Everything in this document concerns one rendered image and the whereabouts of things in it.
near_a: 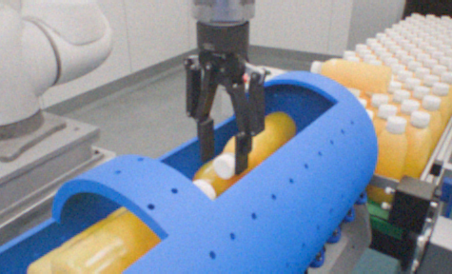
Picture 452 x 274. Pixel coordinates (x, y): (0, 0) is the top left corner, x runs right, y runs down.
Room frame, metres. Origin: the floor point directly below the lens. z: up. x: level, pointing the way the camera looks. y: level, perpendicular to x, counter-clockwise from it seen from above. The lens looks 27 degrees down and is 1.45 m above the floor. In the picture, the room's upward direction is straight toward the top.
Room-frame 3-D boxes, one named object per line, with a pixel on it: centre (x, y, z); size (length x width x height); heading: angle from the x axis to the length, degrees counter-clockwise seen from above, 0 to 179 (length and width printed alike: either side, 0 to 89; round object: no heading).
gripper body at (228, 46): (0.56, 0.00, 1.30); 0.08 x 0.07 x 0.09; 54
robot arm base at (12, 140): (0.73, 0.47, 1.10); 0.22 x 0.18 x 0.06; 163
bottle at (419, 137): (0.81, -0.44, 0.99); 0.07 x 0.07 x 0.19
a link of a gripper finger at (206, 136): (0.58, 0.03, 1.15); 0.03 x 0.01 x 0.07; 144
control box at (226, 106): (1.09, -0.09, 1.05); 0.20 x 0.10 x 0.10; 144
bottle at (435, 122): (0.91, -0.52, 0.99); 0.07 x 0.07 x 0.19
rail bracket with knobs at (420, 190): (0.67, -0.39, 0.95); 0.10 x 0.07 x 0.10; 54
